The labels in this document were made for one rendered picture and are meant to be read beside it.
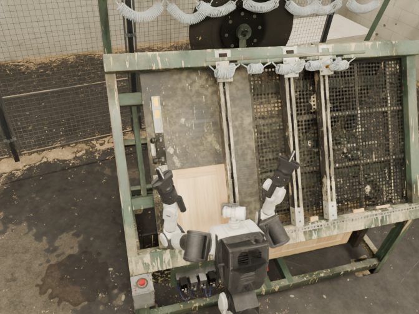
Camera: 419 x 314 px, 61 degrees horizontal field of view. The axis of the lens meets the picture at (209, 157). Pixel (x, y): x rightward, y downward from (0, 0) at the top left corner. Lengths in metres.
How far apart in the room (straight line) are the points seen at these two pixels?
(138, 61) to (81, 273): 1.96
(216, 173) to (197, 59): 0.72
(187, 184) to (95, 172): 2.08
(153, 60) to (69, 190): 2.24
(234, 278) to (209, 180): 0.74
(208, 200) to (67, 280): 1.56
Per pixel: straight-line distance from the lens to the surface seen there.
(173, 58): 2.18
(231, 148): 2.26
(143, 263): 2.31
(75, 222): 3.73
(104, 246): 3.49
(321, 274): 3.30
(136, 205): 2.29
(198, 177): 2.27
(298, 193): 2.49
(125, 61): 2.14
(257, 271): 1.82
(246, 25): 2.70
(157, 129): 2.18
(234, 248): 1.71
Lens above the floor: 2.79
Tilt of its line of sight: 40 degrees down
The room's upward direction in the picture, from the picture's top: 6 degrees clockwise
